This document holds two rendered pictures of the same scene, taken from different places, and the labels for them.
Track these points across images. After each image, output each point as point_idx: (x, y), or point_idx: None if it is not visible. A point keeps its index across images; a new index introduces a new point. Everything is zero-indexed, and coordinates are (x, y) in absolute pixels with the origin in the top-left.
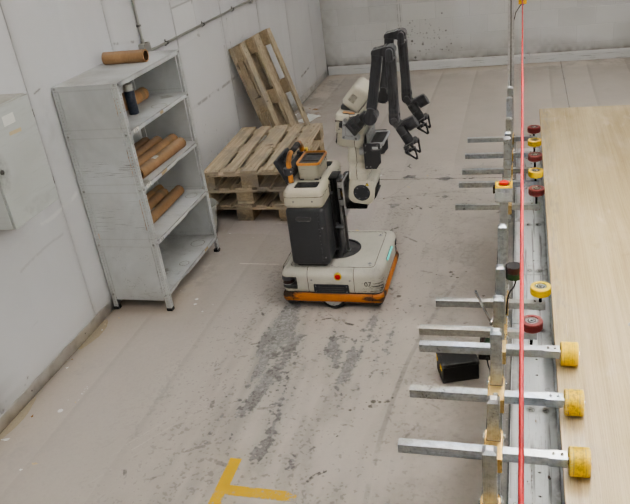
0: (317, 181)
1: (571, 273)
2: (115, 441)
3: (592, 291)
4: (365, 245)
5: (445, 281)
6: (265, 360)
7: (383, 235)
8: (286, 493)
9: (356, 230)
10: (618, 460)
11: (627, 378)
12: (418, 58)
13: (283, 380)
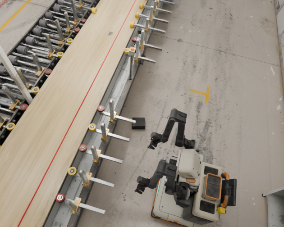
0: (205, 174)
1: (116, 53)
2: (245, 115)
3: (114, 45)
4: (171, 195)
5: (129, 190)
6: (207, 146)
7: (160, 206)
8: (190, 90)
9: (176, 220)
10: (133, 8)
11: (122, 21)
12: None
13: (198, 133)
